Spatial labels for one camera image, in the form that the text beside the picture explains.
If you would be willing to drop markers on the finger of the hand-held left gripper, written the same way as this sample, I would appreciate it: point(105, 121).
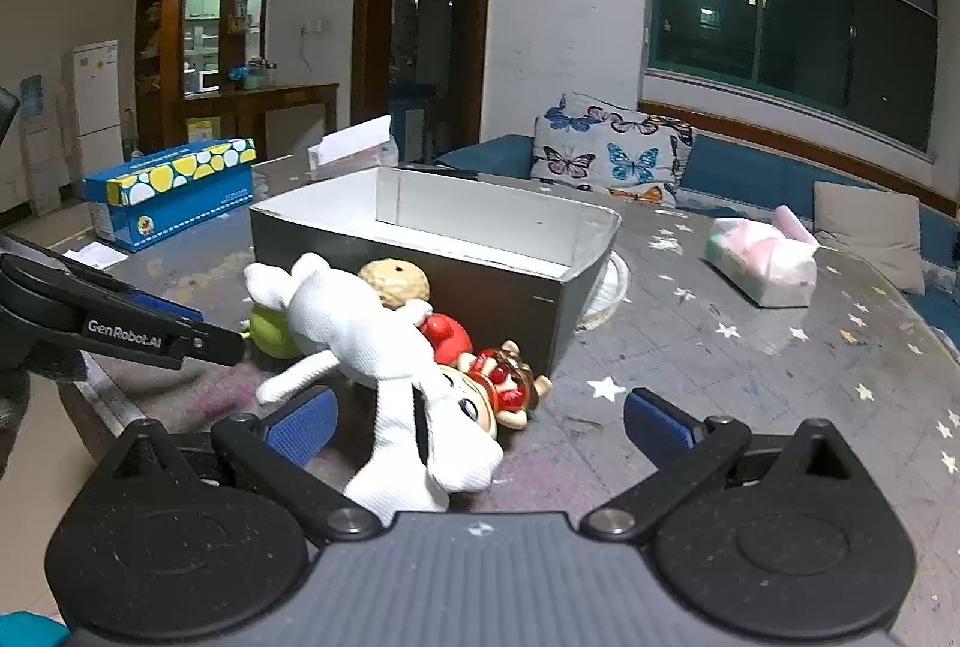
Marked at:
point(166, 310)
point(150, 334)

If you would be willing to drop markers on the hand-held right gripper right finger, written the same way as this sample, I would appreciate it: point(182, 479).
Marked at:
point(656, 428)

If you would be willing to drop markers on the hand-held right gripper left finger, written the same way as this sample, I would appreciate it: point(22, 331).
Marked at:
point(304, 428)

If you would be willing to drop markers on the green apple toy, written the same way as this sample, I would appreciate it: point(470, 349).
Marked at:
point(270, 337)

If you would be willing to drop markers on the white plush rabbit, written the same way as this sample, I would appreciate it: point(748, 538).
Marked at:
point(337, 317)

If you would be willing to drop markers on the cartoon figurine with red goggles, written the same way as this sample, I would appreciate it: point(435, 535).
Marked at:
point(511, 385)

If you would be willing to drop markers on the beige peanut toy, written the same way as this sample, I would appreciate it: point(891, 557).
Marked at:
point(391, 283)

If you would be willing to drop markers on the red ball toy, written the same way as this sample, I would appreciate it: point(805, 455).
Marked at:
point(450, 336)

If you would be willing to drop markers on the grey cardboard box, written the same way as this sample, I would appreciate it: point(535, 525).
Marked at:
point(450, 296)

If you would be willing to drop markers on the white paper sheet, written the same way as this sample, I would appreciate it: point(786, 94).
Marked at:
point(97, 257)

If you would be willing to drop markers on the grey star print mat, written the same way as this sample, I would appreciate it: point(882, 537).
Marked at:
point(750, 392)

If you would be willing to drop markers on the blue dotted tissue box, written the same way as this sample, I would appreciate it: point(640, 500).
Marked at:
point(187, 205)

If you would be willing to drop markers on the pink and white tissue pack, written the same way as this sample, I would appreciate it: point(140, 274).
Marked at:
point(765, 268)

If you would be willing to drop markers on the white refrigerator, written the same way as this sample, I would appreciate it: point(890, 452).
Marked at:
point(94, 100)

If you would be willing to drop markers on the dark wooden desk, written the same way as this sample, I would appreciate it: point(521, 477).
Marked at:
point(255, 96)

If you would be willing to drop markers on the blue sofa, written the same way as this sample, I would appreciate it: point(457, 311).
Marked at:
point(750, 175)

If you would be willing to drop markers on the wooden shelf cabinet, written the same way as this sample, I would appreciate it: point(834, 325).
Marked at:
point(161, 32)

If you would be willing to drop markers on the butterfly print pillow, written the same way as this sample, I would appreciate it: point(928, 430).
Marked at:
point(600, 152)

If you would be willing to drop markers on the beige pillow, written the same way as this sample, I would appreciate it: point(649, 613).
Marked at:
point(870, 227)

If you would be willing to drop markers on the large dark window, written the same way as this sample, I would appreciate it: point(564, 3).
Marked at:
point(787, 25)

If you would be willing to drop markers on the white wall socket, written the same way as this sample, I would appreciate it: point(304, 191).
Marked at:
point(315, 26)

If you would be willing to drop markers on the dark wooden door frame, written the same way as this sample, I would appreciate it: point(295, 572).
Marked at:
point(480, 17)

